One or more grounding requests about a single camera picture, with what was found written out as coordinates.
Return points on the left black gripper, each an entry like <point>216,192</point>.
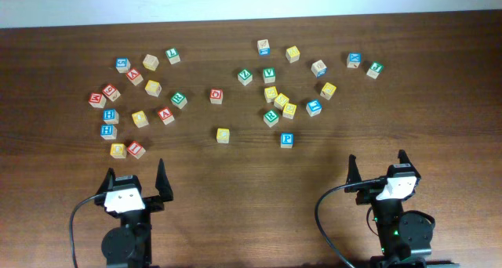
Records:
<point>153,201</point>

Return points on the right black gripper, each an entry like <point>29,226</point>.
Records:
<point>365,195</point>

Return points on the blue P block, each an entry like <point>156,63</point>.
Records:
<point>286,140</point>

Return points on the yellow C block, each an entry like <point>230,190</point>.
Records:
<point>222,135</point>

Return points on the green r block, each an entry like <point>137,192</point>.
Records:
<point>179,100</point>
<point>271,118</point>

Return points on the green V block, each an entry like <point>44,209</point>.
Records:
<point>269,75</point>

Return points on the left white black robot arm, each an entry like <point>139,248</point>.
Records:
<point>129,245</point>

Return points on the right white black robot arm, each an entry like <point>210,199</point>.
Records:
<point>405,237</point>

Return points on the red I block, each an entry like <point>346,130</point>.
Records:
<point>136,150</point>

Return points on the yellow O block lower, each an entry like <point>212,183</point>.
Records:
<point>118,151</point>

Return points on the yellow o block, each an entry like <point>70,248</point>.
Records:
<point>140,119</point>
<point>118,151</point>

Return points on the lower blue H block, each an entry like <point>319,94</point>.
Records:
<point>108,132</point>

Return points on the blue h block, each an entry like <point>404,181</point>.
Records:
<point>108,132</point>
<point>111,116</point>

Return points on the yellow O block middle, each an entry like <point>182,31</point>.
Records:
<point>140,119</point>

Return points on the upper blue H block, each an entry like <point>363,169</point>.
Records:
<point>111,116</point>

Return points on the lower red A block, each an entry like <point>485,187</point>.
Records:
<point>166,115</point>

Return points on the red a block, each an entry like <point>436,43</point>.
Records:
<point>134,76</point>
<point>166,115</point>

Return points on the blue E block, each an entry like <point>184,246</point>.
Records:
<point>313,107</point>

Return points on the right yellow block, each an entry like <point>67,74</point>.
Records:
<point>327,91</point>

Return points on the red M block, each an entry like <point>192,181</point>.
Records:
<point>97,100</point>

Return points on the red 9 block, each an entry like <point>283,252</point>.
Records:
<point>111,92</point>

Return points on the upper left yellow block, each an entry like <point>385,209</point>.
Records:
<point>153,88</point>

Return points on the green J block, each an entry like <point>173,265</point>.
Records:
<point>374,70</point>

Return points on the yellow cluster block lower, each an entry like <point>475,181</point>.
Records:
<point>289,110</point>

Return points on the yellow cluster block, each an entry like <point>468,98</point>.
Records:
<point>280,101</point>
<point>270,93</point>
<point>289,110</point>

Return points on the upper red A block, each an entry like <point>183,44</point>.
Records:
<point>134,76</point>

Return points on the blue X block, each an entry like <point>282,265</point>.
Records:
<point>354,60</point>

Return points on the wooden block blue edge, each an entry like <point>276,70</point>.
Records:
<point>318,68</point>

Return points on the yellow cluster block middle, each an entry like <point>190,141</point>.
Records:
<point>280,101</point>

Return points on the blue 5 block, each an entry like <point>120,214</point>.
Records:
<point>122,65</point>

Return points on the red O block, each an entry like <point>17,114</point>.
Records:
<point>216,96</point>

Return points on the plain wooden yellow block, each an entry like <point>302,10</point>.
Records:
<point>150,62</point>

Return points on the yellow cluster block upper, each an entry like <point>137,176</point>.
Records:
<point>270,93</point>

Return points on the green L block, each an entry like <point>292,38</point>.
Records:
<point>173,56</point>

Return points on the top yellow block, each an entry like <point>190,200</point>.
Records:
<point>292,54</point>

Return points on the green Z block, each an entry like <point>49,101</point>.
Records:
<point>245,76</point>

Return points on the wooden block blue side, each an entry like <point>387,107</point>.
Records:
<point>263,47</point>

